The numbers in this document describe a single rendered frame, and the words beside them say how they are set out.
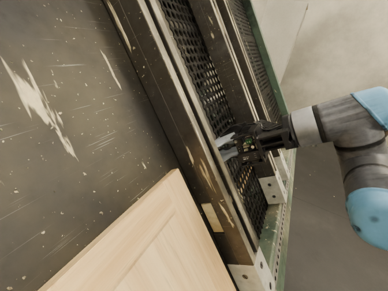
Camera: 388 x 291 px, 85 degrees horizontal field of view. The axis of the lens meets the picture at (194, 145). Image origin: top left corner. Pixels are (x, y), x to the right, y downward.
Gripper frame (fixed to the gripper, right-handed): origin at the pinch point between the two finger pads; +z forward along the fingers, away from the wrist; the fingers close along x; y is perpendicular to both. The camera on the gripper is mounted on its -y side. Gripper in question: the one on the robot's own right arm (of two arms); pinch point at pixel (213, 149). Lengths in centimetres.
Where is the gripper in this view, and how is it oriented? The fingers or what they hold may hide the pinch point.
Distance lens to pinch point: 55.8
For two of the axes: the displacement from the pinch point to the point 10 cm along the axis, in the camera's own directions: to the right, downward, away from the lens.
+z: -8.1, 2.4, 5.4
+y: -4.3, 3.7, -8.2
